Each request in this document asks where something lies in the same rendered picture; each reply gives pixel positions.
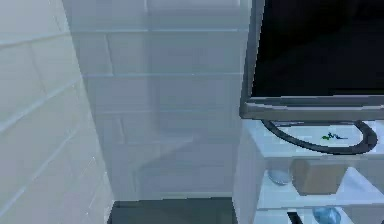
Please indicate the small black object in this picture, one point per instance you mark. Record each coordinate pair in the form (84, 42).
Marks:
(295, 218)

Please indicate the grey framed black television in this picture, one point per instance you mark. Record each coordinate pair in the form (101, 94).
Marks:
(316, 53)

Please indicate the pale blue glass bowl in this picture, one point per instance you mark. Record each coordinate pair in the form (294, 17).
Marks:
(279, 176)

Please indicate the white television stand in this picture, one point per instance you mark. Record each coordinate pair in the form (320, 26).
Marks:
(266, 200)

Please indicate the brown cardboard box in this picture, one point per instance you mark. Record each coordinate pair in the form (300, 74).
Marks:
(316, 176)

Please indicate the blue glass vase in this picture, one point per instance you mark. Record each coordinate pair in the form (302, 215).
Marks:
(326, 215)

